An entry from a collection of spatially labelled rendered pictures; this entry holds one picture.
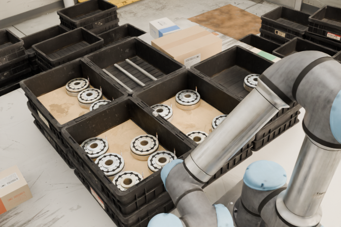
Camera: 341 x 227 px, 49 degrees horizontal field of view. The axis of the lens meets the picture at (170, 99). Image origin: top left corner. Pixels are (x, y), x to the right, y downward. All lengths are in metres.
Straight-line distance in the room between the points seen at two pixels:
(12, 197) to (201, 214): 0.81
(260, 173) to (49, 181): 0.81
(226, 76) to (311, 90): 1.00
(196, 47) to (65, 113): 0.72
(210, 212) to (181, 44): 1.22
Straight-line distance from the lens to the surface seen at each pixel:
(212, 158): 0.88
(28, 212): 1.48
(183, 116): 1.51
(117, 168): 1.29
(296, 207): 1.00
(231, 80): 1.73
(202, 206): 0.87
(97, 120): 1.44
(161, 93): 1.56
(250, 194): 1.13
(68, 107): 1.65
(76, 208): 1.43
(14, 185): 1.48
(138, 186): 1.14
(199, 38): 2.00
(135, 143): 1.37
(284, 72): 0.83
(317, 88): 0.78
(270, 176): 1.11
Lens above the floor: 1.79
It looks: 37 degrees down
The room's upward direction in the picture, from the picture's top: 3 degrees counter-clockwise
